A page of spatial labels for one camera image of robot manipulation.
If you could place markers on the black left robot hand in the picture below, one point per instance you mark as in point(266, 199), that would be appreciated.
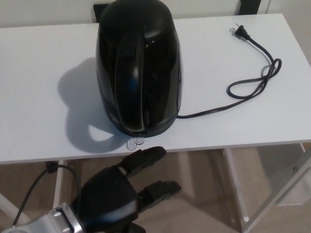
point(109, 199)

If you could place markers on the black electric kettle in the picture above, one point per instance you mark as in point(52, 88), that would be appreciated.
point(160, 60)

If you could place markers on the clear kettle switch lever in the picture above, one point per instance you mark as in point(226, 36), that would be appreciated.
point(131, 145)

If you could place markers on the black kettle power base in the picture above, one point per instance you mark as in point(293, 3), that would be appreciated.
point(165, 128)

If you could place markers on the white table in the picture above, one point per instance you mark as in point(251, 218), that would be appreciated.
point(36, 72)

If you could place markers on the white metal frame bar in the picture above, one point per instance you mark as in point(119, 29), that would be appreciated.
point(274, 198)
point(6, 201)

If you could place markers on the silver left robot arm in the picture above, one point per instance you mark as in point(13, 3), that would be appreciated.
point(43, 222)

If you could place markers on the small black floor object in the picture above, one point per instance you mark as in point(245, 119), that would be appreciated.
point(51, 167)

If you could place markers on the black rectangular panel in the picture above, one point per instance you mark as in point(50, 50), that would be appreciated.
point(98, 13)
point(250, 7)

